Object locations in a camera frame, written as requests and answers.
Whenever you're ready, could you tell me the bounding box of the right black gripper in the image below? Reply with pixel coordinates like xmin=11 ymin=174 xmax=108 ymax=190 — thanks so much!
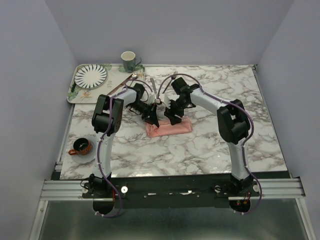
xmin=163 ymin=98 xmax=189 ymax=126

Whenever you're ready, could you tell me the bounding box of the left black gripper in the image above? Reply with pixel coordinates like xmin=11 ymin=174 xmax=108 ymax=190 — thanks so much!
xmin=127 ymin=101 xmax=159 ymax=128

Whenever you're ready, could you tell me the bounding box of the pink cloth napkin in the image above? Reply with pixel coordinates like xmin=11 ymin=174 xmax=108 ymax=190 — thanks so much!
xmin=146 ymin=117 xmax=193 ymax=138

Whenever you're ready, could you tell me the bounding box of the silver table knife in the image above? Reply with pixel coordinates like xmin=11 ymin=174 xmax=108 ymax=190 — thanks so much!
xmin=150 ymin=77 xmax=158 ymax=97

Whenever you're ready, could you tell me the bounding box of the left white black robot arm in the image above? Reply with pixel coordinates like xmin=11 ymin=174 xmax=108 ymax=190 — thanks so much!
xmin=89 ymin=83 xmax=160 ymax=198

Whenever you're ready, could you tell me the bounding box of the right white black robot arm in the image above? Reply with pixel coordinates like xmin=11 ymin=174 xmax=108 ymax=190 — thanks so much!
xmin=164 ymin=77 xmax=254 ymax=196

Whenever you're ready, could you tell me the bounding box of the silver spoon on tray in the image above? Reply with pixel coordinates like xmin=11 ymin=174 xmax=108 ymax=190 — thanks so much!
xmin=131 ymin=72 xmax=139 ymax=80

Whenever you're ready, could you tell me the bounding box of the copper knife on tray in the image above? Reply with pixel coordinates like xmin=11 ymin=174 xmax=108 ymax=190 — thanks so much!
xmin=108 ymin=76 xmax=131 ymax=96

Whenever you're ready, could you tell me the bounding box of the leaf pattern serving tray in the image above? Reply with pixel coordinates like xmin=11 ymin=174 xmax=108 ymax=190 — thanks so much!
xmin=66 ymin=63 xmax=132 ymax=104

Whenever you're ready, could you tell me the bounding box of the green ceramic mug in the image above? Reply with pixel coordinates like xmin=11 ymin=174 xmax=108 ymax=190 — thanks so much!
xmin=120 ymin=51 xmax=142 ymax=73

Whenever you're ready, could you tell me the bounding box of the striped white plate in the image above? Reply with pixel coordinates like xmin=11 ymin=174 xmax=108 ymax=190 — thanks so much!
xmin=74 ymin=64 xmax=108 ymax=90

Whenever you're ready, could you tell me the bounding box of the orange patterned teacup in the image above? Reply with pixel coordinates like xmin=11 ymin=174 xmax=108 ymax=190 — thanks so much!
xmin=68 ymin=137 xmax=93 ymax=156

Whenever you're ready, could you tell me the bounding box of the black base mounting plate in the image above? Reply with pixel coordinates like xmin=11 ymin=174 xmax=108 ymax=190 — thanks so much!
xmin=82 ymin=173 xmax=260 ymax=209

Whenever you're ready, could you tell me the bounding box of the white saucer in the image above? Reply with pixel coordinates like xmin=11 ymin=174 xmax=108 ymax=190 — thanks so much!
xmin=71 ymin=135 xmax=96 ymax=165

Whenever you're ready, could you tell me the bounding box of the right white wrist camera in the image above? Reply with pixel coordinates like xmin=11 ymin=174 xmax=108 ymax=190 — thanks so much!
xmin=158 ymin=93 xmax=171 ymax=109

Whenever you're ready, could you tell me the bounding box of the aluminium rail frame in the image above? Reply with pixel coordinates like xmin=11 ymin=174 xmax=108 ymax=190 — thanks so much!
xmin=29 ymin=161 xmax=315 ymax=240

